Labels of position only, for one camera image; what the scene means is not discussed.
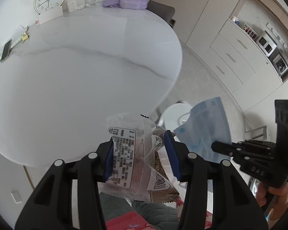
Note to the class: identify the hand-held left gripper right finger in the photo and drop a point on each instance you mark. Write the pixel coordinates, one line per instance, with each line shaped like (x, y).
(171, 153)

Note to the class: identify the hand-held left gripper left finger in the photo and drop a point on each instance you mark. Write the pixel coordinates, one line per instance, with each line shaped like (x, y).
(109, 158)

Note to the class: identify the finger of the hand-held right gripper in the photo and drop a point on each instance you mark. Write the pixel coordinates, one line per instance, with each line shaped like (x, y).
(259, 145)
(222, 146)

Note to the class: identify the clear plastic bag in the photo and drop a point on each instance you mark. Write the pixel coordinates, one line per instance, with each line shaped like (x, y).
(127, 148)

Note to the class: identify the blue face mask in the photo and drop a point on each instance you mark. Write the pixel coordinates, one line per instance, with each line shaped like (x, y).
(204, 129)

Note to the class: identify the person's right hand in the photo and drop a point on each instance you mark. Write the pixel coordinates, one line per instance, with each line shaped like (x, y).
(280, 191)

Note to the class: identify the white plastic stool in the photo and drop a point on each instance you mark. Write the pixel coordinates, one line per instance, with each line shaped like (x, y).
(172, 117)

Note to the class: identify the green quilted pants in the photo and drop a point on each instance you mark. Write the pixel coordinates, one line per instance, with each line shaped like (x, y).
(144, 208)

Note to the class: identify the pink printed garment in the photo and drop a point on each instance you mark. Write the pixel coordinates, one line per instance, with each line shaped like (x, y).
(129, 221)

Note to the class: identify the beige drawer cabinet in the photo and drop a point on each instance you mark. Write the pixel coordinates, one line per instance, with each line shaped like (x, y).
(242, 52)

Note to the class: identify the spice rack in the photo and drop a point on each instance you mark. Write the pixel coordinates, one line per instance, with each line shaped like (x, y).
(250, 31)

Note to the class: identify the wooden cubby shelf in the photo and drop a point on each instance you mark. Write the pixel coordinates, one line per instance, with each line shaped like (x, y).
(172, 22)

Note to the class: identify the tall beige cabinet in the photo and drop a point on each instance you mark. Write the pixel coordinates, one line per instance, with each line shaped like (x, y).
(206, 4)

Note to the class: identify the dark grey chair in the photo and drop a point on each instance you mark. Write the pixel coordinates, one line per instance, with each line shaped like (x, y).
(162, 9)

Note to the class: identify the yellow sticky note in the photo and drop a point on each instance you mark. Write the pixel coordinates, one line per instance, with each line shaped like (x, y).
(25, 37)

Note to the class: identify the patterned paper roll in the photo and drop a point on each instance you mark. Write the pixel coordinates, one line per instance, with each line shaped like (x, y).
(16, 42)

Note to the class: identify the smartphone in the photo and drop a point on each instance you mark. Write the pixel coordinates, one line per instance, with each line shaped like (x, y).
(6, 50)

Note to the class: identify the white folded card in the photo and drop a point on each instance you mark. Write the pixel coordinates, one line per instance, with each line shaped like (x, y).
(50, 16)

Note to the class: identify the white paper sheet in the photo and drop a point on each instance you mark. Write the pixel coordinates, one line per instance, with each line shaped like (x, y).
(24, 28)

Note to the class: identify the white mug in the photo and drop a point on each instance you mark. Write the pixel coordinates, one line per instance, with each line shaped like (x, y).
(72, 4)

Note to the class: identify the purple bag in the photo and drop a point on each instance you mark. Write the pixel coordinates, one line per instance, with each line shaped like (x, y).
(127, 1)

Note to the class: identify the metal chair frame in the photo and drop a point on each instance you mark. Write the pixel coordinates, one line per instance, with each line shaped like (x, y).
(256, 129)

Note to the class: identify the white wall socket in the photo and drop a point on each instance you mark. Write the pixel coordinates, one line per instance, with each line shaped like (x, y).
(15, 196)

